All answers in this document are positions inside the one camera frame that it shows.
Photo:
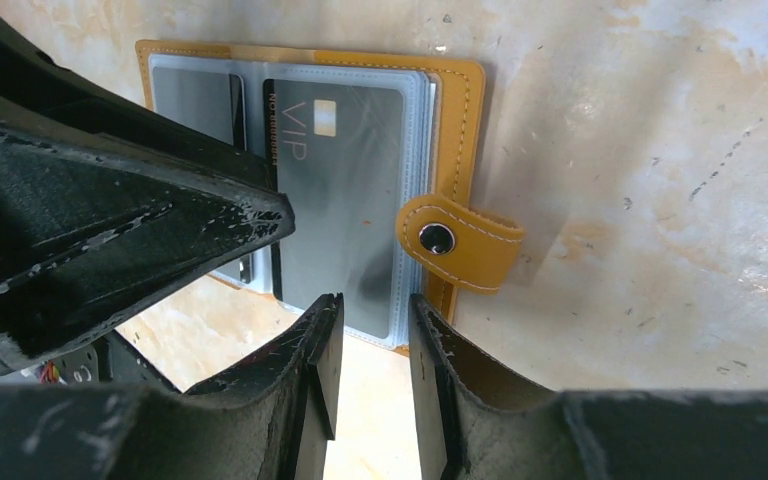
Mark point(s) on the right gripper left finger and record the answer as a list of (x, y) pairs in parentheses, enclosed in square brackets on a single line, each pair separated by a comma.
[(268, 416)]

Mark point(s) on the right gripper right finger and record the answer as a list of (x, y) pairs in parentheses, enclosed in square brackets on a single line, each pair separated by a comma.
[(478, 419)]

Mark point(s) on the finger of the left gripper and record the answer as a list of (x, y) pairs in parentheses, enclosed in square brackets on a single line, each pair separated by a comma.
[(89, 238), (32, 80)]

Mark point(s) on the grey card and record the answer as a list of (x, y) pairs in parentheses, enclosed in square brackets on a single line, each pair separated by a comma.
[(208, 102)]

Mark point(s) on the black VIP card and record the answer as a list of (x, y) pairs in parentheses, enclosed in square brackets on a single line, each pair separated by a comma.
[(338, 152)]

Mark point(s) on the orange leather card holder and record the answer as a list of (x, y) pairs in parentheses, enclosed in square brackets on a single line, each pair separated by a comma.
[(455, 151)]

